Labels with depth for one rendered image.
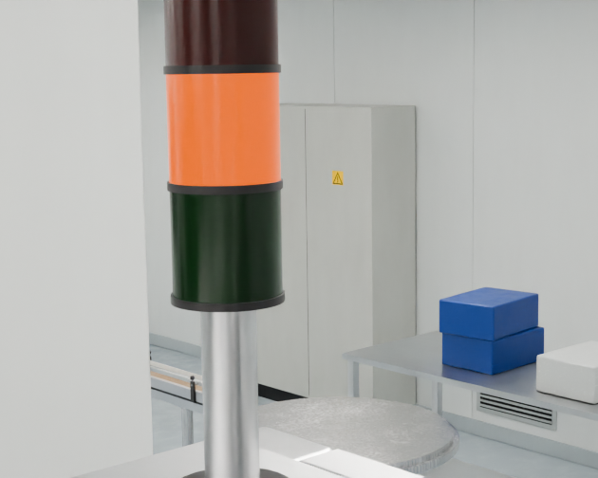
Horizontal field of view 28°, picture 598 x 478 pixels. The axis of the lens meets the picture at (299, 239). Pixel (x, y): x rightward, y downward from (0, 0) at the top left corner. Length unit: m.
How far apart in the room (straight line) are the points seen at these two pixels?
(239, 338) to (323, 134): 7.12
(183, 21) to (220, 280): 0.11
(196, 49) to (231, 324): 0.12
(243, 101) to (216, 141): 0.02
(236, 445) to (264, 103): 0.15
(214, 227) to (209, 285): 0.03
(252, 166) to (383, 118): 6.90
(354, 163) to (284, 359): 1.55
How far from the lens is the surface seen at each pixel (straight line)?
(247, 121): 0.50
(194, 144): 0.50
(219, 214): 0.50
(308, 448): 0.64
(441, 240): 7.56
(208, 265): 0.50
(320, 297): 7.80
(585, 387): 5.11
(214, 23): 0.50
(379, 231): 7.43
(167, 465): 0.62
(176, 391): 5.27
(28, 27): 2.08
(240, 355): 0.52
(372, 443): 4.44
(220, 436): 0.53
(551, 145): 6.98
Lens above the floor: 2.30
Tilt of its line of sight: 8 degrees down
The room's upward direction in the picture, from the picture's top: 1 degrees counter-clockwise
